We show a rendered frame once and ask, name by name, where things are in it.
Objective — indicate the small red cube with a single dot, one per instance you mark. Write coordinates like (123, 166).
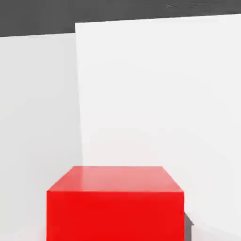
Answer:
(115, 212)

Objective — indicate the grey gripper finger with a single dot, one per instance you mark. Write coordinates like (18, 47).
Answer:
(187, 229)

